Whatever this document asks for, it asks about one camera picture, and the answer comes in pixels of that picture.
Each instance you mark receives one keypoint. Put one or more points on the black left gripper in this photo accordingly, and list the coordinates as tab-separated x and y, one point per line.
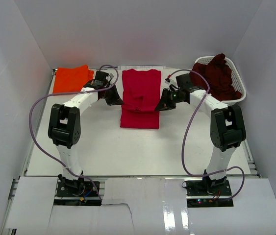
115	100

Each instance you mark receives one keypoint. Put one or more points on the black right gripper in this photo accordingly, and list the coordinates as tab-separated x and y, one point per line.
164	104

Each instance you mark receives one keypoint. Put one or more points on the bright red t shirt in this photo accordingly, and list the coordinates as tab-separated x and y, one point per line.
141	94

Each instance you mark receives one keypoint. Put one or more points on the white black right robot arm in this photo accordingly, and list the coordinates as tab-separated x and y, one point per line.
227	128

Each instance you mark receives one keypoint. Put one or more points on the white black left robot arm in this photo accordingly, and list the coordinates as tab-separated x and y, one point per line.
65	126

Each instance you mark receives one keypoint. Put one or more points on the orange folded t shirt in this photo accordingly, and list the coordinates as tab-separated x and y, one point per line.
72	80

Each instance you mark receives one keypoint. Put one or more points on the dark maroon t shirt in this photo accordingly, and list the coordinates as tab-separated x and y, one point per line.
216	75

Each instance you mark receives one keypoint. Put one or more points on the white plastic laundry basket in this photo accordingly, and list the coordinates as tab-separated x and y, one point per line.
237	82

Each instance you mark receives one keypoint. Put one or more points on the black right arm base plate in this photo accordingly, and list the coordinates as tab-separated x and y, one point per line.
199	196

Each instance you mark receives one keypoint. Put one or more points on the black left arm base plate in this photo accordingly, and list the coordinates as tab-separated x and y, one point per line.
86	195

